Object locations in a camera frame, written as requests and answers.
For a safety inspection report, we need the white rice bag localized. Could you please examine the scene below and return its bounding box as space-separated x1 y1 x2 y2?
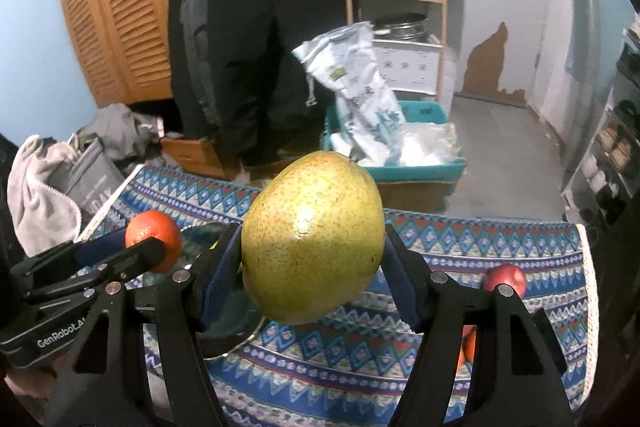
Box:
293 22 406 167

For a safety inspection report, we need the clear plastic bag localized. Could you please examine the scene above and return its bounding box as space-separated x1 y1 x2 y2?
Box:
399 122 462 167

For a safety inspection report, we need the steel pot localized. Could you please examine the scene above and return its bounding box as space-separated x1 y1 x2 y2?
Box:
372 12 428 42

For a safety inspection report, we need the white grey towel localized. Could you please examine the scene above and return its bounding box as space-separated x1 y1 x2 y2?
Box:
6 134 82 257

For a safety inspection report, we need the grey shopping bag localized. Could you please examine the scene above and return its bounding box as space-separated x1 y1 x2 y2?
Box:
47 135 125 227

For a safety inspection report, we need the white shoe rack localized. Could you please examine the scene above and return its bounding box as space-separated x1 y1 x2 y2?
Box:
562 20 639 244

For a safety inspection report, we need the teal cardboard box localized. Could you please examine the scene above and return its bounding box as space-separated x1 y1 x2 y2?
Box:
320 96 466 184

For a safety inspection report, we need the dark glass plate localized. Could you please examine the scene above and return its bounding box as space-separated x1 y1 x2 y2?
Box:
141 222 264 361

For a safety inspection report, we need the person's hand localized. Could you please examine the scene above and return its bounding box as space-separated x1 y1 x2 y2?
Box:
4 363 60 425

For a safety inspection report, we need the grey crumpled clothing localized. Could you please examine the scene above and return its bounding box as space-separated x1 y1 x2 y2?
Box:
77 103 165 161

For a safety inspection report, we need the small orange tangerine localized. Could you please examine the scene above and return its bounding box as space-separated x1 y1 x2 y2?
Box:
125 210 182 273

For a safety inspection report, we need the black hanging coat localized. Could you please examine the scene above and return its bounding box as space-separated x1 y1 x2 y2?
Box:
168 0 346 167

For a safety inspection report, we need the blue patterned cloth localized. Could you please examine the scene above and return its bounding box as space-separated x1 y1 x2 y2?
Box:
81 166 599 426

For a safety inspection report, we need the white storage basket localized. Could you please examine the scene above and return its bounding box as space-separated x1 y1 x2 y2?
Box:
373 39 442 96

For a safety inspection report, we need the yellow green pear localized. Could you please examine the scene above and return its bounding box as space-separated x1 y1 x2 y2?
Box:
241 150 385 325

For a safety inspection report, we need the red apple far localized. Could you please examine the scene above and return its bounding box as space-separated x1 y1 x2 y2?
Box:
483 263 526 297

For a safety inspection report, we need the orange tangerine near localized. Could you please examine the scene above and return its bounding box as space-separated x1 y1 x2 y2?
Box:
457 325 476 371

